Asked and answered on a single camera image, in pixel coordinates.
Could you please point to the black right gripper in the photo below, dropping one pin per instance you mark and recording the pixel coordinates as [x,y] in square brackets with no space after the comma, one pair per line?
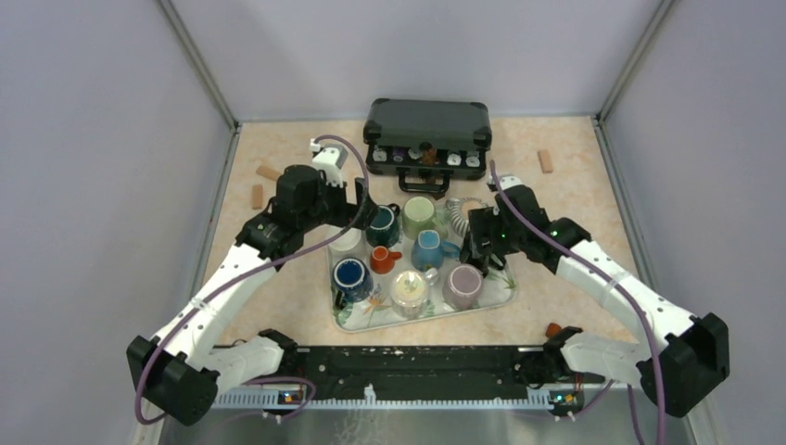
[485,220]

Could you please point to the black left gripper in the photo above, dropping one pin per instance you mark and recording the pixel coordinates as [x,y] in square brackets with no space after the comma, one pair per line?
[350,213]

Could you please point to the lilac purple mug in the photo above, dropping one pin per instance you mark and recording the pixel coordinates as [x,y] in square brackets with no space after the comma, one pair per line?
[462,287]

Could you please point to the light blue dotted mug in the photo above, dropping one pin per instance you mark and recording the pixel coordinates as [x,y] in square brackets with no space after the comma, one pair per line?
[430,251]

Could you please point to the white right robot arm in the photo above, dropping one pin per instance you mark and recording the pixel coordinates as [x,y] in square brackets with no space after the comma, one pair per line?
[678,359]

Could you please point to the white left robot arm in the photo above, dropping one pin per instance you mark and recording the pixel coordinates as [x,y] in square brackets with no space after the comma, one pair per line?
[177,373]

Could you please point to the dark teal mug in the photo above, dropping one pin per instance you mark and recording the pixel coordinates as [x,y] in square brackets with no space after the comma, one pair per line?
[384,230]

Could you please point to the white ribbed mug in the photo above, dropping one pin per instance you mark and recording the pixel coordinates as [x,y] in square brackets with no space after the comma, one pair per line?
[350,244]

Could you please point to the light green mug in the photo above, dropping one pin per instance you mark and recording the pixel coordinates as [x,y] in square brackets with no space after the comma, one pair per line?
[420,214]

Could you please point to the dark blue mug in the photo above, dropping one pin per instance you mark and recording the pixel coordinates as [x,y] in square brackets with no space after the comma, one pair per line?
[351,282]

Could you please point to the grey striped ribbed cup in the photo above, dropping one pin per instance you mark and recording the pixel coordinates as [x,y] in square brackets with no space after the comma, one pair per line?
[459,208]

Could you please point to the small orange cup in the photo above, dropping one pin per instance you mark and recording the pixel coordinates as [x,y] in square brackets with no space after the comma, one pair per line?
[383,260]

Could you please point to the floral white serving tray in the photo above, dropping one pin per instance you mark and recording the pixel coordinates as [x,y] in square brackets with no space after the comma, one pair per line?
[376,312]

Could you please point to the wooden block right rear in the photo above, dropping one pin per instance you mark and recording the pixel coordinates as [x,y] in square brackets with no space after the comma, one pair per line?
[545,161]

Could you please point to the wooden block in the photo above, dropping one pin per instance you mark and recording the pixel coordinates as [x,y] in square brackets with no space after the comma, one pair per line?
[545,161]
[268,173]
[257,197]

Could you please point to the dark green carrying case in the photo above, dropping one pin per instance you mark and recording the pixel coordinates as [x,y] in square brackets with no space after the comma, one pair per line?
[426,144]

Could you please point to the wooden block left upper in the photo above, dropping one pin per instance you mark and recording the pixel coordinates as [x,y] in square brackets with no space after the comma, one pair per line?
[268,173]

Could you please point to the wooden block left lower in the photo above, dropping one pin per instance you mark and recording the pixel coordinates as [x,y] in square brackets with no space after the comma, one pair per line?
[257,197]

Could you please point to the small red-brown block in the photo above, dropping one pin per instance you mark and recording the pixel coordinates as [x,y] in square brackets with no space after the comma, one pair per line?
[552,330]

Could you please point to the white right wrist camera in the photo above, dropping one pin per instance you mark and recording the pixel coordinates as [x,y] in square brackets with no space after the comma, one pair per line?
[507,181]

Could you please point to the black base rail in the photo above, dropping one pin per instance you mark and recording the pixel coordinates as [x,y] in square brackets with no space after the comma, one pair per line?
[432,377]

